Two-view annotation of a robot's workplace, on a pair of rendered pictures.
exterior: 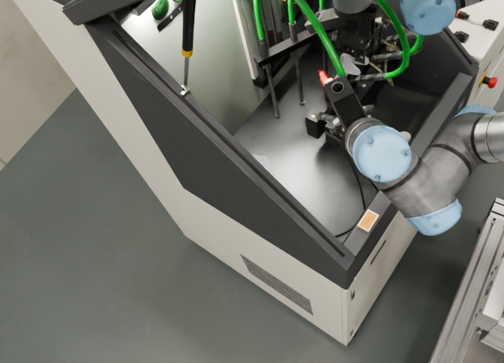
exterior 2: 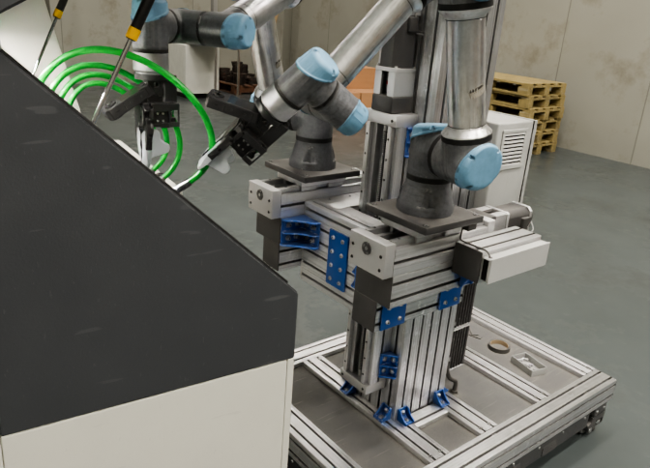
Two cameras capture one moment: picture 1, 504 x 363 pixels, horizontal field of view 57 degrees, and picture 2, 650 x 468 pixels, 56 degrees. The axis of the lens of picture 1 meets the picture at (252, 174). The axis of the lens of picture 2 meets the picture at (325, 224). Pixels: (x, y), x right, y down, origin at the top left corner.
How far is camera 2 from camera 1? 1.16 m
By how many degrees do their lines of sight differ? 72
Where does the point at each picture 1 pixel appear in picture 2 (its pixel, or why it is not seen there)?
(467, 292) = (298, 430)
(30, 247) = not seen: outside the picture
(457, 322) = (322, 451)
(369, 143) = (315, 51)
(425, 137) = not seen: hidden behind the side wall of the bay
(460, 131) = not seen: hidden behind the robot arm
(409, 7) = (235, 23)
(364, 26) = (170, 88)
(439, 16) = (251, 29)
